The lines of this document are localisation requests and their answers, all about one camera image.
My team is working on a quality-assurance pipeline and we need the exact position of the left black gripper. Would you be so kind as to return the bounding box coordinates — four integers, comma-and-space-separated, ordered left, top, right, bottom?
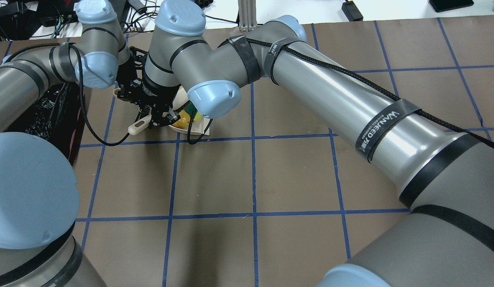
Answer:
116, 47, 147, 102

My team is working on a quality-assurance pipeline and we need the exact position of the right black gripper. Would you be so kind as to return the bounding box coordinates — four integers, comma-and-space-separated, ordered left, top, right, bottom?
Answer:
130, 78, 181, 129

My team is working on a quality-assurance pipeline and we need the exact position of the cream plastic dustpan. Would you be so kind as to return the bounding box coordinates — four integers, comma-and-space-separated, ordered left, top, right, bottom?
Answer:
114, 87, 211, 136

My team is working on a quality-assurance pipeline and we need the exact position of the green yellow sponge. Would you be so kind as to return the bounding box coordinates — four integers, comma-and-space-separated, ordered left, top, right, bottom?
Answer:
184, 101, 202, 123

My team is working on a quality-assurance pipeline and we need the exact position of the cream hand brush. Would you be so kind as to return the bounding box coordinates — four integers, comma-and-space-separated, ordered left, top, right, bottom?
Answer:
127, 114, 152, 136

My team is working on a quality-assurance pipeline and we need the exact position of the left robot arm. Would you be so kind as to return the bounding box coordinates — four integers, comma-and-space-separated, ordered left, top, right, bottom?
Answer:
0, 0, 127, 287

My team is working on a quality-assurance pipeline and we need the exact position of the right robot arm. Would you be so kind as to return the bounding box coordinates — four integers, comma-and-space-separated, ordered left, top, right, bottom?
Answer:
143, 0, 494, 287

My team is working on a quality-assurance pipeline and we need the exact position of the black lined trash bin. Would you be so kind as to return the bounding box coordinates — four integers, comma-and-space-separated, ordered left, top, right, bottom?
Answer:
6, 83, 84, 165

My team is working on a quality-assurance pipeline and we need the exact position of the black power adapter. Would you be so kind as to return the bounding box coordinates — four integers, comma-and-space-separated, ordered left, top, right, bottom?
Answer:
341, 0, 364, 22

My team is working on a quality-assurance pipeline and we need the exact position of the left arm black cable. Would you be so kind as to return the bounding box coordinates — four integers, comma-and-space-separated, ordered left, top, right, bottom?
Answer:
4, 42, 152, 146

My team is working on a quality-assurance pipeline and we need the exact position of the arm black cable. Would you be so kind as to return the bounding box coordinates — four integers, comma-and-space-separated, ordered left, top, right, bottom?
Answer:
4, 42, 152, 146
186, 37, 494, 153

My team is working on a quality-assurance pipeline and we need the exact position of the aluminium frame post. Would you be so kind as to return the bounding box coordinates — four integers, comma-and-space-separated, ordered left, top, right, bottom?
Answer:
238, 0, 259, 32

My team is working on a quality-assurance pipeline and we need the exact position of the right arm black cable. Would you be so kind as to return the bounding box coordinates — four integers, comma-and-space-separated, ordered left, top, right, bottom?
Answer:
186, 37, 494, 153

